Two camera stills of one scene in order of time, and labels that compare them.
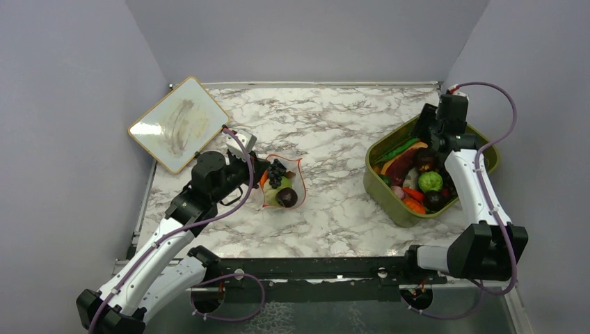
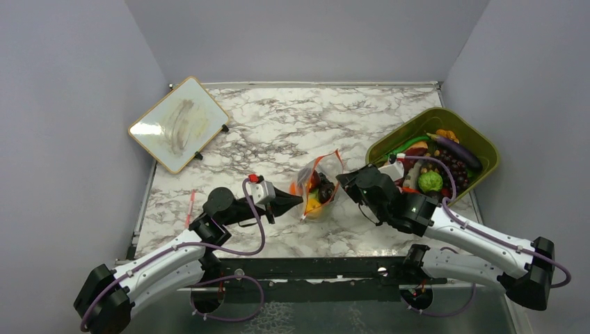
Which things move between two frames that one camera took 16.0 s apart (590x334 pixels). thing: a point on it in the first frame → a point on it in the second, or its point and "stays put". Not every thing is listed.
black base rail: x=298 y=280 stays put
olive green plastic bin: x=382 y=196 stays put
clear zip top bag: x=282 y=184 → x=316 y=183
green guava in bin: x=430 y=181 stays put
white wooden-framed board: x=179 y=126 stays put
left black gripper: x=259 y=167 → x=282 y=202
